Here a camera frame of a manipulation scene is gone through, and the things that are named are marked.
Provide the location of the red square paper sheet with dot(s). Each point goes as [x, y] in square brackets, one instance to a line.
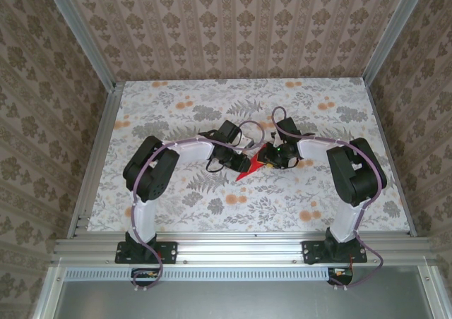
[252, 167]

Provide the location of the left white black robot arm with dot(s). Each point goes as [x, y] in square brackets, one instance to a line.
[194, 151]

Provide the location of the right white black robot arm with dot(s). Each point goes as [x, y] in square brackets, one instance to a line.
[314, 149]

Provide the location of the grey metal sheet panel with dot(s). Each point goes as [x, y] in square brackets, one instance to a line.
[247, 301]

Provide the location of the floral patterned table mat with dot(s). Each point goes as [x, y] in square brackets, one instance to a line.
[247, 209]

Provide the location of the aluminium cross beam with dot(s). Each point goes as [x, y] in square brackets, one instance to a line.
[240, 250]

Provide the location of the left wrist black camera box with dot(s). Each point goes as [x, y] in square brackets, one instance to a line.
[229, 131]

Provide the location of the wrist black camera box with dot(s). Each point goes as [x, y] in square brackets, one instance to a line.
[229, 131]
[287, 128]

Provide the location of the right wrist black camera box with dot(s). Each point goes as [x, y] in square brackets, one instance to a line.
[287, 128]

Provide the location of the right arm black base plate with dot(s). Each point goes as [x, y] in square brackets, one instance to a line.
[310, 252]

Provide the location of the aluminium table side rail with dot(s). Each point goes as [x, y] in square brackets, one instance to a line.
[390, 156]
[105, 121]

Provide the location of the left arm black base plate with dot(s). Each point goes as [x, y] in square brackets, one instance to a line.
[169, 252]

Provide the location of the aluminium corner post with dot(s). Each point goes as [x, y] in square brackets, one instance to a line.
[393, 33]
[83, 33]

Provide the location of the aluminium frame rail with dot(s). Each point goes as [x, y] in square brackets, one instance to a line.
[47, 298]
[432, 298]

